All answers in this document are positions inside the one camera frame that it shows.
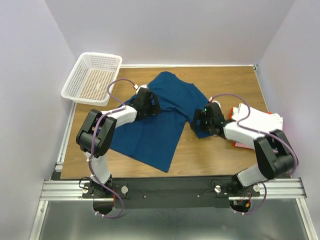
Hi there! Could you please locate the blue t-shirt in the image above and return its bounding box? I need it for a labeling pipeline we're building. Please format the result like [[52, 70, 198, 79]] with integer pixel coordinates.
[[110, 71, 208, 172]]

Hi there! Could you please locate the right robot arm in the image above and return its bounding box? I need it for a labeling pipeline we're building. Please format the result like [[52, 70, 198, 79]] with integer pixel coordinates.
[[190, 101, 299, 196]]

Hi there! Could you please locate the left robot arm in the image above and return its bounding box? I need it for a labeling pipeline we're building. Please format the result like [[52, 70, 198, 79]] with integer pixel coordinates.
[[76, 85, 161, 198]]

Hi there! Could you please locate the pink folded t-shirt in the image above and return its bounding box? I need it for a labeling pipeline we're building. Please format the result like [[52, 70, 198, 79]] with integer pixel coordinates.
[[233, 142, 254, 150]]

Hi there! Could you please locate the white folded t-shirt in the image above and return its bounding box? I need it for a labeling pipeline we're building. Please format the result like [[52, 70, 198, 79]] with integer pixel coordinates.
[[229, 103, 284, 133]]

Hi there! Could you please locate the white plastic laundry basket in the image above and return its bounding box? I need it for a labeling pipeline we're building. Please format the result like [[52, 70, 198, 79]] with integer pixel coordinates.
[[60, 52, 123, 107]]

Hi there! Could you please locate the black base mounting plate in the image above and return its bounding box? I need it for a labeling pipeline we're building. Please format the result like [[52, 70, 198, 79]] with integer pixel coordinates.
[[78, 175, 260, 210]]

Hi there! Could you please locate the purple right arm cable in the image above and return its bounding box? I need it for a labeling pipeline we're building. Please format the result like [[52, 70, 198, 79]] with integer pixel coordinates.
[[209, 93, 300, 216]]

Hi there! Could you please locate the aluminium frame rail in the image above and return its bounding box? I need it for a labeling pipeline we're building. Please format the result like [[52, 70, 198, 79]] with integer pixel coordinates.
[[40, 178, 307, 201]]

